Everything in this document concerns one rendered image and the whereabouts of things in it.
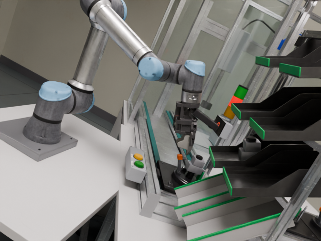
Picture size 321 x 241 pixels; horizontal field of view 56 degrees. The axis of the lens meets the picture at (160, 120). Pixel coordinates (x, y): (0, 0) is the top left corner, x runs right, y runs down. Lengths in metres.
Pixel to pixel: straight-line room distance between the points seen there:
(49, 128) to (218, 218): 0.74
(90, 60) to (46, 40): 3.84
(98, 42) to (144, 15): 3.14
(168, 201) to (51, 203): 0.40
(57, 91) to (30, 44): 4.08
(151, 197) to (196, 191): 0.17
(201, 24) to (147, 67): 1.26
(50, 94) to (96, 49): 0.27
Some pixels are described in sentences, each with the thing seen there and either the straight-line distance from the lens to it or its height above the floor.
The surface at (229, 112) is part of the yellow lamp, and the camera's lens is 1.41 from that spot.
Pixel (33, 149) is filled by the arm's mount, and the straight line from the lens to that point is 1.23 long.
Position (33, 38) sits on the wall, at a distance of 5.28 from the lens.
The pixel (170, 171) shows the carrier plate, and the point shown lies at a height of 0.97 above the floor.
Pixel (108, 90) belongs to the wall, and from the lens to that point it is 4.57.
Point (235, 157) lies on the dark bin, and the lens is 0.99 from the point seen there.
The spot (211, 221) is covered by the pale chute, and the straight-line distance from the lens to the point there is 0.95.
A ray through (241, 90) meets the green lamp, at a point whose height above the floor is 1.40.
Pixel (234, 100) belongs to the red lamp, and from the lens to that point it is 1.40.
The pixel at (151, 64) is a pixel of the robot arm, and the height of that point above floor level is 1.37.
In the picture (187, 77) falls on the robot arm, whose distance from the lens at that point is 1.09.
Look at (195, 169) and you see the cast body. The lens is 1.25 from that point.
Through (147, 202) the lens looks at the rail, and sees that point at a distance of 1.12.
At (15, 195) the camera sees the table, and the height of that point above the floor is 0.86.
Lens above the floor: 1.46
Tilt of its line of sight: 14 degrees down
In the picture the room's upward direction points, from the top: 25 degrees clockwise
